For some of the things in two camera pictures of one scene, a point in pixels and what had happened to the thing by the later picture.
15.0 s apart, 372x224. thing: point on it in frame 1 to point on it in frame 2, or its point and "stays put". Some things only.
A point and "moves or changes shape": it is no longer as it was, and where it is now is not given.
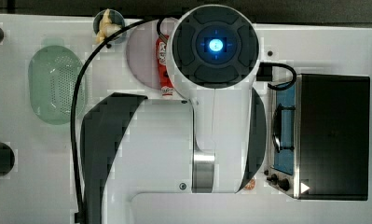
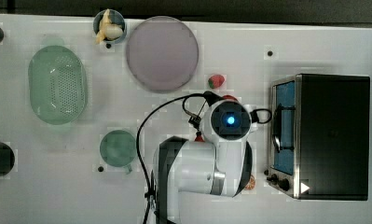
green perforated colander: [52, 77] stays put
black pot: [1, 160] stays put
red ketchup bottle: [165, 82] moves or changes shape
